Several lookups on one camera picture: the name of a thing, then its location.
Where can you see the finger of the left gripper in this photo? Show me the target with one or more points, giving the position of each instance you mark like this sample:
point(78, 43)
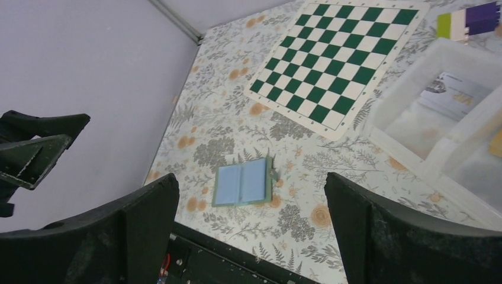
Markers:
point(24, 164)
point(16, 126)

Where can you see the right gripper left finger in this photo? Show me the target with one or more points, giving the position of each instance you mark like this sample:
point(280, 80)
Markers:
point(123, 241)

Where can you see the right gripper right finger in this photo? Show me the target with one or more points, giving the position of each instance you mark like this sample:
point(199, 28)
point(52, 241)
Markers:
point(382, 241)

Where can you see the green leather card holder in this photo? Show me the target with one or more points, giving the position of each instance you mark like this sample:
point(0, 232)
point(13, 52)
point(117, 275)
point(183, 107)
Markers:
point(244, 183)

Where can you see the orange credit card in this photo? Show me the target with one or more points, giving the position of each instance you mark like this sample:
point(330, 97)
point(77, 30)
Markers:
point(495, 145)

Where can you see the white blue credit card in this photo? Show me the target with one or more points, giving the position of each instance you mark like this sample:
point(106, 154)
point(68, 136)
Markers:
point(453, 96)

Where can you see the clear plastic compartment tray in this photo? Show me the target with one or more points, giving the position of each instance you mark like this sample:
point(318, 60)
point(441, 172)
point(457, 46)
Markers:
point(450, 156)

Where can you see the green white chessboard mat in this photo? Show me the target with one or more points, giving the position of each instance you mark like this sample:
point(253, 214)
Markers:
point(331, 57)

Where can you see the green purple toy block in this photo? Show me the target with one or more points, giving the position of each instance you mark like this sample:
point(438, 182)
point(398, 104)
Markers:
point(459, 25)

